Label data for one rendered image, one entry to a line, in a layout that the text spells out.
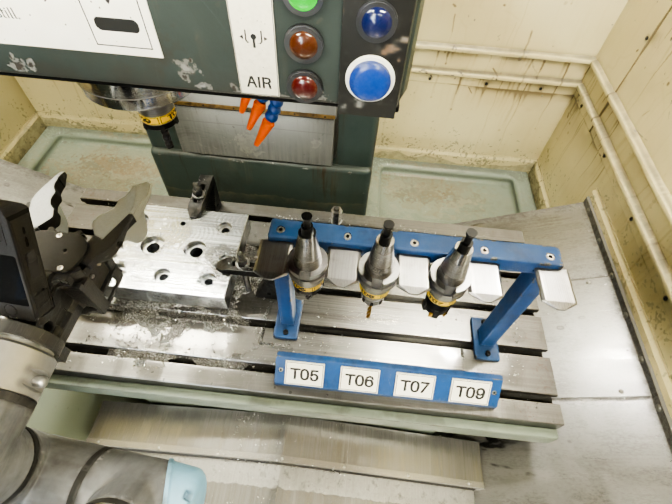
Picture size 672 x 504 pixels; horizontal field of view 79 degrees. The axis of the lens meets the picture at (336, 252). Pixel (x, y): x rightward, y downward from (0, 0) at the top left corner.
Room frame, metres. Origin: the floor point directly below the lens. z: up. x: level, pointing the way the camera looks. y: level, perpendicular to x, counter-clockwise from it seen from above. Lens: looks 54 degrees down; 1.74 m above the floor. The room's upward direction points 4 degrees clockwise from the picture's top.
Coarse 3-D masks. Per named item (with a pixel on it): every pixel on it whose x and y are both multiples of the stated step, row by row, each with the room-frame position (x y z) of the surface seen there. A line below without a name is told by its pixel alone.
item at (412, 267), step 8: (400, 256) 0.38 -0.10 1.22; (408, 256) 0.38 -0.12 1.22; (416, 256) 0.38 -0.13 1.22; (424, 256) 0.38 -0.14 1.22; (400, 264) 0.37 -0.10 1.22; (408, 264) 0.37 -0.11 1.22; (416, 264) 0.37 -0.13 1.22; (424, 264) 0.37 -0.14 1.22; (400, 272) 0.35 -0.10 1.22; (408, 272) 0.35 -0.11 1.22; (416, 272) 0.35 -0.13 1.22; (424, 272) 0.35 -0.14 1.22; (400, 280) 0.34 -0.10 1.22; (408, 280) 0.34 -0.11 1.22; (416, 280) 0.34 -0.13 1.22; (424, 280) 0.34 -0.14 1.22; (400, 288) 0.32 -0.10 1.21; (408, 288) 0.32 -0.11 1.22; (416, 288) 0.32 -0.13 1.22; (424, 288) 0.33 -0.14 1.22
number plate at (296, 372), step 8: (288, 360) 0.30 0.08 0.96; (288, 368) 0.28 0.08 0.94; (296, 368) 0.28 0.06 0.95; (304, 368) 0.29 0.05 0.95; (312, 368) 0.29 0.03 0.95; (320, 368) 0.29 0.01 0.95; (288, 376) 0.27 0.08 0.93; (296, 376) 0.27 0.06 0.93; (304, 376) 0.27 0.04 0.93; (312, 376) 0.27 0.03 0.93; (320, 376) 0.27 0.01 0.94; (296, 384) 0.26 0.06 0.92; (304, 384) 0.26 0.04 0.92; (312, 384) 0.26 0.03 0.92; (320, 384) 0.26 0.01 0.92
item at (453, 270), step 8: (456, 248) 0.35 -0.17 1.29; (472, 248) 0.35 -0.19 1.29; (448, 256) 0.35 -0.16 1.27; (456, 256) 0.34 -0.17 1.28; (464, 256) 0.34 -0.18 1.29; (440, 264) 0.35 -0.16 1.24; (448, 264) 0.34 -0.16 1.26; (456, 264) 0.33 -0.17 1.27; (464, 264) 0.33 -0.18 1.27; (440, 272) 0.34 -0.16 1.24; (448, 272) 0.33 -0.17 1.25; (456, 272) 0.33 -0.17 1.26; (464, 272) 0.33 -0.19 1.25; (440, 280) 0.33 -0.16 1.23; (448, 280) 0.33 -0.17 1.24; (456, 280) 0.33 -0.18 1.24; (464, 280) 0.33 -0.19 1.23
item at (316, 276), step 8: (320, 248) 0.38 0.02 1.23; (288, 256) 0.36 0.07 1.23; (288, 264) 0.34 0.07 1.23; (288, 272) 0.34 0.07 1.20; (296, 272) 0.33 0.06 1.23; (304, 272) 0.33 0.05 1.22; (312, 272) 0.33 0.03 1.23; (320, 272) 0.33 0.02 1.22; (296, 280) 0.33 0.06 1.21; (312, 280) 0.33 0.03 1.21; (320, 280) 0.33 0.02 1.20
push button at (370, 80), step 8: (360, 64) 0.27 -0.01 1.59; (368, 64) 0.27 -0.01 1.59; (376, 64) 0.27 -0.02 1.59; (352, 72) 0.27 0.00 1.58; (360, 72) 0.27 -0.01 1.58; (368, 72) 0.27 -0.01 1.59; (376, 72) 0.27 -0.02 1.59; (384, 72) 0.27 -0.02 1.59; (352, 80) 0.27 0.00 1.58; (360, 80) 0.27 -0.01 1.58; (368, 80) 0.27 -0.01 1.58; (376, 80) 0.27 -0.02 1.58; (384, 80) 0.27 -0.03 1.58; (352, 88) 0.27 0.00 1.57; (360, 88) 0.27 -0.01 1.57; (368, 88) 0.27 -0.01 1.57; (376, 88) 0.27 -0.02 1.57; (384, 88) 0.27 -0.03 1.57; (360, 96) 0.27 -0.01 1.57; (368, 96) 0.27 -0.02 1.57; (376, 96) 0.27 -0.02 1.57
